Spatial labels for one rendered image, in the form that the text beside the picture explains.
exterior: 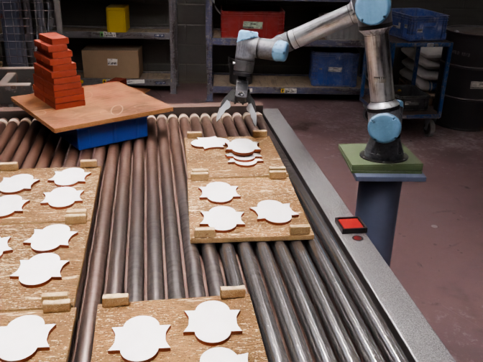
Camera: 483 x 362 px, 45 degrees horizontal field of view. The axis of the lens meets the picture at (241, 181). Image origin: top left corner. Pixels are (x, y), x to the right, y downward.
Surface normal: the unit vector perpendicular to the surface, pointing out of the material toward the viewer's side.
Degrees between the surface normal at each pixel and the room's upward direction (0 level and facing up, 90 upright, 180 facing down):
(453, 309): 0
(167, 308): 0
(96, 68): 90
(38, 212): 0
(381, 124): 95
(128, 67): 90
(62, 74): 90
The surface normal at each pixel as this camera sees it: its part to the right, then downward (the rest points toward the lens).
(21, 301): 0.02, -0.91
